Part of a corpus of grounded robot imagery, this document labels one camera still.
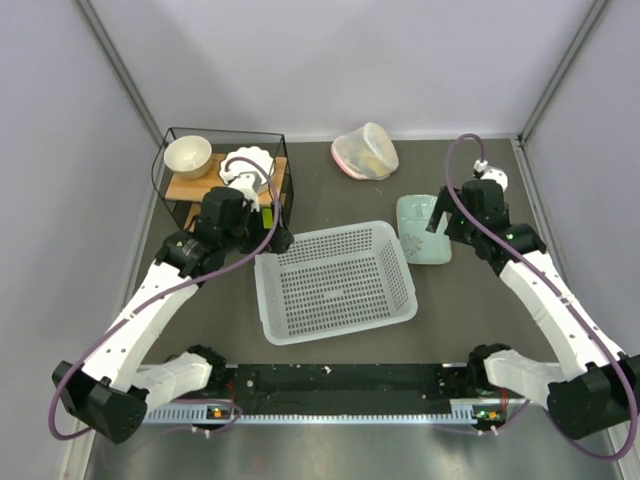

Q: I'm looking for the cream ceramic bowl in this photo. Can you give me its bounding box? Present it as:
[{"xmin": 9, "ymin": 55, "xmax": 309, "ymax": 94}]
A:
[{"xmin": 163, "ymin": 135, "xmax": 212, "ymax": 180}]

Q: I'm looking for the black wire wooden shelf rack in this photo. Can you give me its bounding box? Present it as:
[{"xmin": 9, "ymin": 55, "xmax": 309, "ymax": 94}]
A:
[{"xmin": 151, "ymin": 127, "xmax": 294, "ymax": 227}]

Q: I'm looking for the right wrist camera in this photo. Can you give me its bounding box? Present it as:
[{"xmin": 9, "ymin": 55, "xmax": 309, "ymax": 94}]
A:
[{"xmin": 473, "ymin": 159, "xmax": 509, "ymax": 192}]

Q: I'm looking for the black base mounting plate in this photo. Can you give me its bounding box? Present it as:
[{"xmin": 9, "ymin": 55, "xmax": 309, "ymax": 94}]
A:
[{"xmin": 202, "ymin": 364, "xmax": 504, "ymax": 414}]

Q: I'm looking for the white scalloped bowl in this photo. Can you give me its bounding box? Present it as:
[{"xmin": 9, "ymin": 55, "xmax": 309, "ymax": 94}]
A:
[{"xmin": 218, "ymin": 146, "xmax": 275, "ymax": 193}]

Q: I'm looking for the lime green plate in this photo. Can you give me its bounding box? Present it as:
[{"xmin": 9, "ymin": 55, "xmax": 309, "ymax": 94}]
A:
[{"xmin": 261, "ymin": 206, "xmax": 274, "ymax": 230}]

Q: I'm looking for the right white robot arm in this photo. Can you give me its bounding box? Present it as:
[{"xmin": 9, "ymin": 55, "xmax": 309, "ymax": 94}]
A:
[{"xmin": 426, "ymin": 179, "xmax": 639, "ymax": 440}]

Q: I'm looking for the grey slotted cable duct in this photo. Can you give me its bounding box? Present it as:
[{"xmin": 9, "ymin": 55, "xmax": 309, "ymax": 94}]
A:
[{"xmin": 143, "ymin": 403, "xmax": 507, "ymax": 426}]

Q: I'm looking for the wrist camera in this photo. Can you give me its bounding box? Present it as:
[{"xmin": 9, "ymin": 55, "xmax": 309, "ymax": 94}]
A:
[
  {"xmin": 473, "ymin": 159, "xmax": 509, "ymax": 192},
  {"xmin": 226, "ymin": 169, "xmax": 268, "ymax": 212}
]

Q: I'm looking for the white plastic perforated basket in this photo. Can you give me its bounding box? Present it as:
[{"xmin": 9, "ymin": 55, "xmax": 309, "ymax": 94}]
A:
[{"xmin": 254, "ymin": 221, "xmax": 418, "ymax": 346}]

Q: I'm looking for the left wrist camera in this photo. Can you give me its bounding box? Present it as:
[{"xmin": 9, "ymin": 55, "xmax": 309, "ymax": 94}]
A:
[{"xmin": 226, "ymin": 169, "xmax": 268, "ymax": 212}]

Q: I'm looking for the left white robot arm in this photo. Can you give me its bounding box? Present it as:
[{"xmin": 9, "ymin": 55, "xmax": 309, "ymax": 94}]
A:
[{"xmin": 48, "ymin": 187, "xmax": 293, "ymax": 444}]

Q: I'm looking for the light green divided tray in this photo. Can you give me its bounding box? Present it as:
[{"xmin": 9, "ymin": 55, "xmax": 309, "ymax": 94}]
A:
[{"xmin": 396, "ymin": 195, "xmax": 452, "ymax": 265}]

